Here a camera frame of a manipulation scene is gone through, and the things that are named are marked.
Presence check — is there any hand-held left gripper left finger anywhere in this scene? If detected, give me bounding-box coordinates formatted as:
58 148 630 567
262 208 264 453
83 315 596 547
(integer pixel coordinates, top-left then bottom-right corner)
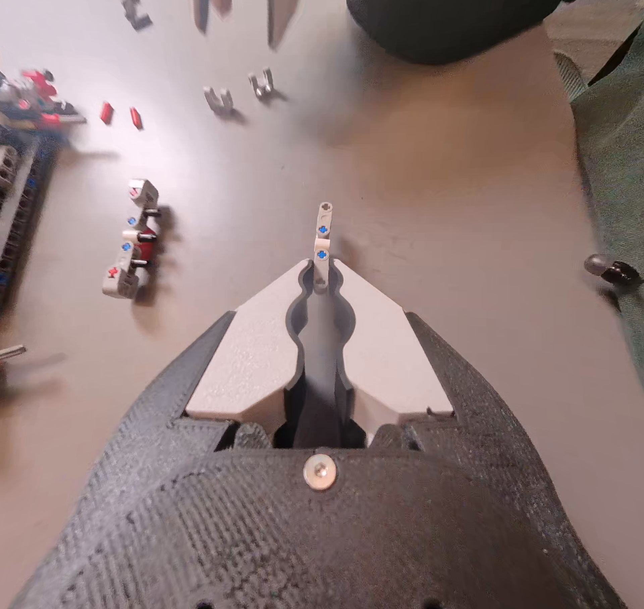
184 257 309 448

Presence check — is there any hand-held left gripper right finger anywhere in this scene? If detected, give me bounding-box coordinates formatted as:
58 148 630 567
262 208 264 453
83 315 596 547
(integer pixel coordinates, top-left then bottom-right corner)
332 257 454 448

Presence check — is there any grey lego connector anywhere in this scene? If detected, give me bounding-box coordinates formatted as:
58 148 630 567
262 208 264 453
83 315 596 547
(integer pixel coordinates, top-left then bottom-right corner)
203 85 235 117
248 67 276 101

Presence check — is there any grey lego assembly with pins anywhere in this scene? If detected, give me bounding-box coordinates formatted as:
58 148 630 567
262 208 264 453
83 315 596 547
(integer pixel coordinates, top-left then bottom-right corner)
102 179 163 301

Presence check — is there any partly built lego car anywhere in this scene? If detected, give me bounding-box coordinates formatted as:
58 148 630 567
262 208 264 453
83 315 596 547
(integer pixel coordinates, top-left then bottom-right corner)
0 68 87 364

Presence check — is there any green hoodie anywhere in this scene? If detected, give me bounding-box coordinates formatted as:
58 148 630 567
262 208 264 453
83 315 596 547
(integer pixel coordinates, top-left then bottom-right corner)
552 31 644 409

